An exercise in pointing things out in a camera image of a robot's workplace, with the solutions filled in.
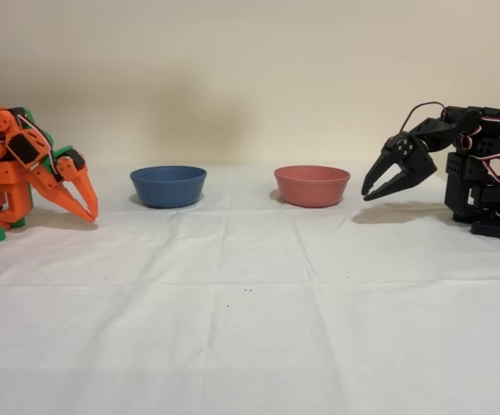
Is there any orange arm servo cable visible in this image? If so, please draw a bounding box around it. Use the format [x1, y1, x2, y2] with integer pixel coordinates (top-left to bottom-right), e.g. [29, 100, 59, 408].
[14, 107, 56, 176]

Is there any white tablecloth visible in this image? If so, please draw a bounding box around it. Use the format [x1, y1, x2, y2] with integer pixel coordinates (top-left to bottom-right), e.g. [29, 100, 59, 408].
[0, 162, 500, 415]

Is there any red bowl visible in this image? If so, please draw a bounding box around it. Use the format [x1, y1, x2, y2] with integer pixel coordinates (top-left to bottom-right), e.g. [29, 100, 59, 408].
[273, 164, 351, 209]

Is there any blue bowl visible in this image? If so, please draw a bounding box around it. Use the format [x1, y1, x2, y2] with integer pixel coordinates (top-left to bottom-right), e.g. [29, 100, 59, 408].
[129, 165, 208, 208]

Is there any black arm servo cable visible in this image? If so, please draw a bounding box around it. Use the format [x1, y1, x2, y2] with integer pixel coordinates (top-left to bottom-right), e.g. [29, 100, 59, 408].
[399, 101, 446, 136]

